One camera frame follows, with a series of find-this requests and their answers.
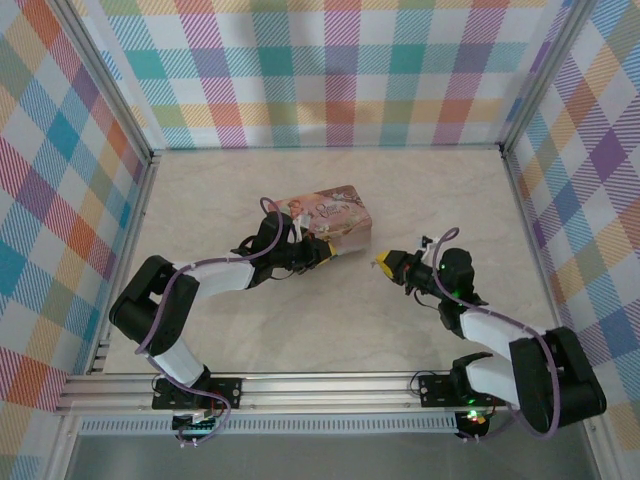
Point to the electronics board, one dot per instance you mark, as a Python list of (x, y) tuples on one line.
[(472, 419), (197, 425)]

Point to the small key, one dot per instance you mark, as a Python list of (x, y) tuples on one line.
[(373, 263)]

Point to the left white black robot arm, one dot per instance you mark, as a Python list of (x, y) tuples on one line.
[(220, 275)]

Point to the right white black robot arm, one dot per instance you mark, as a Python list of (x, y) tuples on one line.
[(490, 325)]

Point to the aluminium mounting rail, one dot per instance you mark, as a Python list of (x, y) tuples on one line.
[(325, 390)]

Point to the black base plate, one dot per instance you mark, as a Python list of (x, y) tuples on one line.
[(437, 390), (225, 392)]

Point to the aluminium frame side rail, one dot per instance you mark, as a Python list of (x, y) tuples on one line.
[(135, 225)]

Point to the pink printed tin box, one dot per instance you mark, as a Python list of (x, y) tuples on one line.
[(340, 215)]

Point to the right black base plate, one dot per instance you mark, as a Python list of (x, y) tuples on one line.
[(437, 390)]

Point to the left electronics board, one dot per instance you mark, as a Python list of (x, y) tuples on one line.
[(197, 425)]

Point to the right electronics board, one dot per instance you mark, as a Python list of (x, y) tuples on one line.
[(472, 419)]

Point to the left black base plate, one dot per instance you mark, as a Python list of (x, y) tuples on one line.
[(225, 392)]

